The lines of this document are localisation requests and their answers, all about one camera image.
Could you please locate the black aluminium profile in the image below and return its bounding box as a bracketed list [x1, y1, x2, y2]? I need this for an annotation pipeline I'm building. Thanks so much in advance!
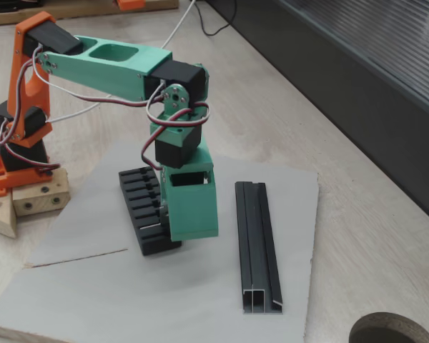
[235, 181, 285, 315]

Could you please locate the black power cable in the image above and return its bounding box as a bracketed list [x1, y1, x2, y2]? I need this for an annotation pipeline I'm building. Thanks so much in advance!
[192, 0, 237, 36]

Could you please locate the wooden batten with screws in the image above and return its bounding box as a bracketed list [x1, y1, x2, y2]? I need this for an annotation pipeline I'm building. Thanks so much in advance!
[12, 167, 71, 217]

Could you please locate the orange printed part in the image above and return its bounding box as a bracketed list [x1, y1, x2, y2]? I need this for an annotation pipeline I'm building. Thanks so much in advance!
[116, 0, 146, 11]

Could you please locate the wooden base plank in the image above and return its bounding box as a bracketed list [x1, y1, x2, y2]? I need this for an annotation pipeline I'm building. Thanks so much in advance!
[0, 188, 18, 239]

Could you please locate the black motor block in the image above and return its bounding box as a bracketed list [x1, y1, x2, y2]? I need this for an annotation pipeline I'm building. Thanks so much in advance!
[0, 0, 44, 14]

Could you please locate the grey chipboard panel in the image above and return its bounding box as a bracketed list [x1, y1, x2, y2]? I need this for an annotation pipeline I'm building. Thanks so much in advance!
[0, 139, 320, 343]

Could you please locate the servo wire bundle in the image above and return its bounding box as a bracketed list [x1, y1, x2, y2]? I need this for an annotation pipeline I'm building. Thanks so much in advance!
[140, 80, 212, 177]
[31, 53, 165, 108]
[0, 44, 44, 144]
[0, 141, 61, 177]

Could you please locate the black slotted holder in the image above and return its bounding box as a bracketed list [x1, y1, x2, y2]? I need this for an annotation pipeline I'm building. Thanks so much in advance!
[118, 166, 182, 257]

